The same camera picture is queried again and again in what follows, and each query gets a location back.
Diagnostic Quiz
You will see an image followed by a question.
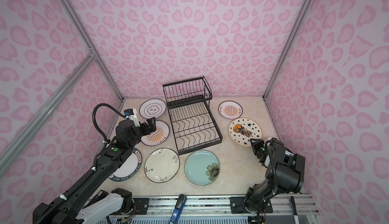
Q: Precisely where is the star pattern cartoon plate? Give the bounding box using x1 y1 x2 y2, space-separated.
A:
228 118 262 147

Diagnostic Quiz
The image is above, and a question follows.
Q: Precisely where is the light green flower plate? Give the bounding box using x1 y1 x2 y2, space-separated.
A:
185 150 220 186

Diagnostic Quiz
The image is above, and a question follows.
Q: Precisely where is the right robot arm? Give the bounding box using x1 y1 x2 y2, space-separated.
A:
244 138 306 213

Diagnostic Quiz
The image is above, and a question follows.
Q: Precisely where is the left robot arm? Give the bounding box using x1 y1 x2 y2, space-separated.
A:
33 118 157 224

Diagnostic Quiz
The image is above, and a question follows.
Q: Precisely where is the left orange sunburst plate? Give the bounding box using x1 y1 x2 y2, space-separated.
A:
141 120 170 147

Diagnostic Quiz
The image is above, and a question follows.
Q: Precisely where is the orange sunburst plate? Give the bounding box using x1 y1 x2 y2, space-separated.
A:
218 100 243 119
141 120 170 147

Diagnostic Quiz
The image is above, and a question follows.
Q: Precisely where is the cream floral plate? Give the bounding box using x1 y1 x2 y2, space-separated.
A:
144 148 180 183

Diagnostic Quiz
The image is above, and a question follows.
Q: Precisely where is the white plate dark green rim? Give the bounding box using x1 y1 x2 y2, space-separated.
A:
108 149 142 182

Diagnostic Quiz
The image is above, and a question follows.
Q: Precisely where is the right orange sunburst plate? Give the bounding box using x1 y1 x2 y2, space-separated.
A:
218 100 243 119

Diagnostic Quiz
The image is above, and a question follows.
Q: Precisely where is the white plate brown ring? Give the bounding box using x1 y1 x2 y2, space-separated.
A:
139 98 167 120

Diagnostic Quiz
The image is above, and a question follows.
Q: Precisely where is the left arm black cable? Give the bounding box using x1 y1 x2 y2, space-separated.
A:
92 103 126 144

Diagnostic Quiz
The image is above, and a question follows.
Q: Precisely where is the black wire dish rack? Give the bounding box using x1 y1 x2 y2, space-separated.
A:
163 77 223 155

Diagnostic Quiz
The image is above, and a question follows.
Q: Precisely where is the aluminium mounting rail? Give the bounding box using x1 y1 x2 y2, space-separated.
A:
56 193 323 224

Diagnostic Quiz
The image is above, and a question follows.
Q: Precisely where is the blue handled tool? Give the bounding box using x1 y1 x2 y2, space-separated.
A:
169 194 187 224

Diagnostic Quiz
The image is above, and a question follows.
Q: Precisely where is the aluminium frame bars left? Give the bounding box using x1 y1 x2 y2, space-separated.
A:
1 0 124 176

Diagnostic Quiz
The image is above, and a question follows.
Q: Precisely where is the aluminium frame bar right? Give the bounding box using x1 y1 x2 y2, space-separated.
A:
262 0 314 101

